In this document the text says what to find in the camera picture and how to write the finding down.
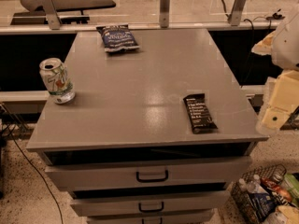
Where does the black floor cable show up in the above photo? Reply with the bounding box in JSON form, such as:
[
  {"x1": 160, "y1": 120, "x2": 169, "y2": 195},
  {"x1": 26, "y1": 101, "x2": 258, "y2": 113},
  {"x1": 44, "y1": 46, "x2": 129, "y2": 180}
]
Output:
[{"x1": 0, "y1": 121, "x2": 64, "y2": 224}]

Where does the grey drawer cabinet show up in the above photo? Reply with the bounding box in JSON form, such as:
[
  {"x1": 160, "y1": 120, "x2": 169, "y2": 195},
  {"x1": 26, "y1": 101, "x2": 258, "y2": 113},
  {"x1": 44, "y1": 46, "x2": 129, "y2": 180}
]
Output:
[{"x1": 27, "y1": 29, "x2": 262, "y2": 224}]

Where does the blue chip bag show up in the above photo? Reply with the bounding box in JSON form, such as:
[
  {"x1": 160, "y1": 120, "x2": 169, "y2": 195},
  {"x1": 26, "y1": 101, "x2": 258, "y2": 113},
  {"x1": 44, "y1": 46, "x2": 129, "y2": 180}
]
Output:
[{"x1": 96, "y1": 24, "x2": 139, "y2": 52}]

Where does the metal bracket post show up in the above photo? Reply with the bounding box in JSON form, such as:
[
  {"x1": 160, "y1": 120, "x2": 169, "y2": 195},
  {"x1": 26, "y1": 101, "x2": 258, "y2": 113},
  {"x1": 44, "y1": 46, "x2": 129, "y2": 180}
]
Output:
[
  {"x1": 39, "y1": 0, "x2": 61, "y2": 30},
  {"x1": 159, "y1": 0, "x2": 170, "y2": 28},
  {"x1": 228, "y1": 0, "x2": 247, "y2": 26}
]

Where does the top drawer black handle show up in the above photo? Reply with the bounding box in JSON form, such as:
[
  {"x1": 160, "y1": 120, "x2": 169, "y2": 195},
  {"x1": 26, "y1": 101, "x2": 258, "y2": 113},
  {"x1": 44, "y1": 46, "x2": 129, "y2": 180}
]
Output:
[{"x1": 135, "y1": 170, "x2": 169, "y2": 183}]

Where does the drawer black handle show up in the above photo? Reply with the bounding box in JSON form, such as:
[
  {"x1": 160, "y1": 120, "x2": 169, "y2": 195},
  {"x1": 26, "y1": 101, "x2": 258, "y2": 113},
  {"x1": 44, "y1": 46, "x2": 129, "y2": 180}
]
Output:
[
  {"x1": 135, "y1": 170, "x2": 169, "y2": 183},
  {"x1": 138, "y1": 202, "x2": 164, "y2": 213},
  {"x1": 141, "y1": 217, "x2": 164, "y2": 224}
]

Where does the black snack bar wrapper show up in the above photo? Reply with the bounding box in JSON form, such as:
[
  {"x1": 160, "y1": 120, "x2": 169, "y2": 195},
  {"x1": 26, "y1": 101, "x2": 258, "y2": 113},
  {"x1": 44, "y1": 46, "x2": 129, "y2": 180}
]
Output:
[{"x1": 183, "y1": 93, "x2": 218, "y2": 134}]

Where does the right metal bracket post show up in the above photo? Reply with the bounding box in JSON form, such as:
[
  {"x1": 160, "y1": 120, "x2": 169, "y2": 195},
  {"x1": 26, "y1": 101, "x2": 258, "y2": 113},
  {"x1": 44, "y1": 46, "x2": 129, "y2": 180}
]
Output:
[{"x1": 228, "y1": 0, "x2": 247, "y2": 26}]

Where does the red snack package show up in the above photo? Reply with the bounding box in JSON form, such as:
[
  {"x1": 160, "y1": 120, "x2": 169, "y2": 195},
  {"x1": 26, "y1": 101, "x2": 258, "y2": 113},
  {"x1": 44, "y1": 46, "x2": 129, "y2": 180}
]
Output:
[{"x1": 261, "y1": 177, "x2": 292, "y2": 202}]

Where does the blue snack package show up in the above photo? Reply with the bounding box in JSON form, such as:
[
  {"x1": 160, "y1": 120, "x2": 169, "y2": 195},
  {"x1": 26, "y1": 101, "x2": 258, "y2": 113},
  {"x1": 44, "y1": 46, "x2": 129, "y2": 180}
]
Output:
[{"x1": 249, "y1": 192, "x2": 277, "y2": 221}]

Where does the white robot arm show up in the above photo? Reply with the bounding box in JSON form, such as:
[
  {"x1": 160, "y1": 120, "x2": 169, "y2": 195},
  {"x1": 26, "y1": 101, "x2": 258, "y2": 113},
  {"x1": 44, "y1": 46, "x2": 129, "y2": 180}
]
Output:
[{"x1": 251, "y1": 4, "x2": 299, "y2": 135}]

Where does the green snack package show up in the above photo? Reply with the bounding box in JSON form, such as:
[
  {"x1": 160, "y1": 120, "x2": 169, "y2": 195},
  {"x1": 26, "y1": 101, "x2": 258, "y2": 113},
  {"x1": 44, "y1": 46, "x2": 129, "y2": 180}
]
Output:
[{"x1": 281, "y1": 174, "x2": 299, "y2": 199}]

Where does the black cable on ledge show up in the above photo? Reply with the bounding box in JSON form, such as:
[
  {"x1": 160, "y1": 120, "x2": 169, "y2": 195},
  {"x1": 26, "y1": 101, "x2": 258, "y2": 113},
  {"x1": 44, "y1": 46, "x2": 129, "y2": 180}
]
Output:
[{"x1": 218, "y1": 0, "x2": 285, "y2": 79}]

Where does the middle metal bracket post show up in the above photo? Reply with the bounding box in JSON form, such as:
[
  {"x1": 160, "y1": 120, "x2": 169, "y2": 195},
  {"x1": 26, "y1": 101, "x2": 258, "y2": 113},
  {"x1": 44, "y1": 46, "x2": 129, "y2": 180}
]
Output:
[{"x1": 159, "y1": 0, "x2": 170, "y2": 28}]

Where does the wire basket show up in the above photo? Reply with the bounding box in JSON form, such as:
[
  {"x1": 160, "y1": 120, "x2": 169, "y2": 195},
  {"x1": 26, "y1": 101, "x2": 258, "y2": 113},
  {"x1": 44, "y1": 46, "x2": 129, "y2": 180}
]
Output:
[{"x1": 231, "y1": 164, "x2": 286, "y2": 224}]

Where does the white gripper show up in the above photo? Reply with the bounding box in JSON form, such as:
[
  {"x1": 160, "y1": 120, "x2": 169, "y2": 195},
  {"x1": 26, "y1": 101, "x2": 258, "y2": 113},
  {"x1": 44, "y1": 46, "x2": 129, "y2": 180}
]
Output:
[{"x1": 255, "y1": 70, "x2": 299, "y2": 136}]

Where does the left metal bracket post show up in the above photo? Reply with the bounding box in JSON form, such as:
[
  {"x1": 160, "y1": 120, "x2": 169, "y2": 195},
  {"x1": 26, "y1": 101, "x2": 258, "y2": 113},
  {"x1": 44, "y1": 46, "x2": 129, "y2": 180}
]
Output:
[{"x1": 39, "y1": 0, "x2": 61, "y2": 30}]

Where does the bottom drawer black handle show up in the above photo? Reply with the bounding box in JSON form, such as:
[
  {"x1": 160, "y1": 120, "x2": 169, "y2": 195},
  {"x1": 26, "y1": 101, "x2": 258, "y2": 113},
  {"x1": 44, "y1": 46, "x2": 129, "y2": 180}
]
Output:
[{"x1": 141, "y1": 217, "x2": 164, "y2": 224}]

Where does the middle drawer black handle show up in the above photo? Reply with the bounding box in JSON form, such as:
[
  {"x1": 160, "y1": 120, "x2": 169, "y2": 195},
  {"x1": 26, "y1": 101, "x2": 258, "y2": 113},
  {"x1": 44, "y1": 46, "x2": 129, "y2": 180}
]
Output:
[{"x1": 138, "y1": 202, "x2": 164, "y2": 213}]

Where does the green white 7up can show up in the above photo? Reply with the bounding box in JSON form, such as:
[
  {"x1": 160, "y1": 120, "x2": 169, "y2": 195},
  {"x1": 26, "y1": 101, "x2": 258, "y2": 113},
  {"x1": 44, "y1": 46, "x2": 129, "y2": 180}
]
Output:
[{"x1": 39, "y1": 58, "x2": 75, "y2": 105}]

